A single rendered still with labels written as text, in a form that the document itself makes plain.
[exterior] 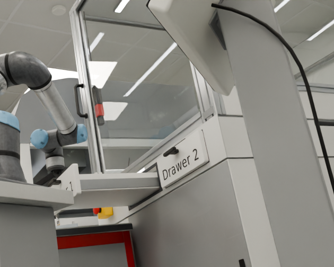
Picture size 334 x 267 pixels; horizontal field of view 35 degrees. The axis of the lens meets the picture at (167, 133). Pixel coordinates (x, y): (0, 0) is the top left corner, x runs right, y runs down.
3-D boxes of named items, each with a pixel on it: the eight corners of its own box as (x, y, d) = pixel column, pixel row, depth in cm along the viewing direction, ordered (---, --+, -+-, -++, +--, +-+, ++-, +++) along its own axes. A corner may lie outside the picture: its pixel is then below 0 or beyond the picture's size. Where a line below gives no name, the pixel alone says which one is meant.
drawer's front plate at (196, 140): (204, 161, 165) (198, 129, 169) (161, 188, 188) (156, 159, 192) (209, 161, 166) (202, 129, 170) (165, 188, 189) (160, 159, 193)
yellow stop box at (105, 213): (103, 215, 224) (100, 199, 226) (96, 219, 230) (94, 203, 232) (113, 214, 227) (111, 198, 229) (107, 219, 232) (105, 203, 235)
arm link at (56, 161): (45, 157, 217) (45, 163, 224) (46, 167, 216) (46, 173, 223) (63, 155, 219) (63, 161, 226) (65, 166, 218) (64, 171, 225)
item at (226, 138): (226, 157, 158) (216, 113, 163) (99, 232, 239) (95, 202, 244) (418, 155, 207) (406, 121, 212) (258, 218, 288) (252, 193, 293)
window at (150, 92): (204, 110, 172) (154, -113, 204) (104, 187, 240) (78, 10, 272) (205, 110, 172) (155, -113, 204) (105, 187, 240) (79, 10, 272)
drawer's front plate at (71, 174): (76, 194, 174) (72, 162, 178) (50, 215, 197) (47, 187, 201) (81, 194, 175) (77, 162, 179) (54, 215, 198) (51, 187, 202)
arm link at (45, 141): (53, 124, 209) (64, 132, 219) (27, 129, 211) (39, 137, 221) (54, 142, 206) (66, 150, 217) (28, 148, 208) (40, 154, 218)
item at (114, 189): (79, 190, 177) (77, 174, 179) (55, 210, 197) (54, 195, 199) (179, 186, 197) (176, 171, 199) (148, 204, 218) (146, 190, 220)
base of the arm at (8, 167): (-4, 179, 133) (-4, 143, 137) (-43, 193, 140) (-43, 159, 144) (39, 189, 146) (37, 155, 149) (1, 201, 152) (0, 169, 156)
